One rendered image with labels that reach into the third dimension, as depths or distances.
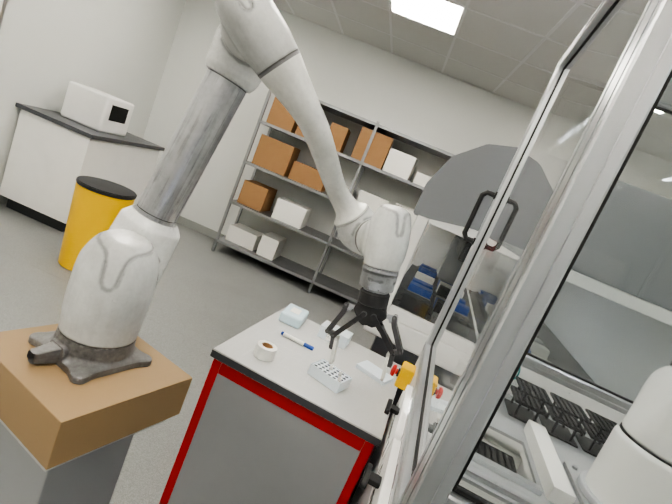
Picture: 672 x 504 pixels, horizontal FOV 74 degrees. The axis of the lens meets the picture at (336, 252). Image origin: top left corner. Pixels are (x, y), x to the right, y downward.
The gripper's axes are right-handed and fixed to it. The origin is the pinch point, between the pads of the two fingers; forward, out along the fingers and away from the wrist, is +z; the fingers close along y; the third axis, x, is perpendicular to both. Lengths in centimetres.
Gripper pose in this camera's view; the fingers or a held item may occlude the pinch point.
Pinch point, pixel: (357, 366)
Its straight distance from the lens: 116.4
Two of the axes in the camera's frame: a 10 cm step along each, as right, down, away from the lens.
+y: 9.4, 2.4, -2.5
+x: 2.7, -0.6, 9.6
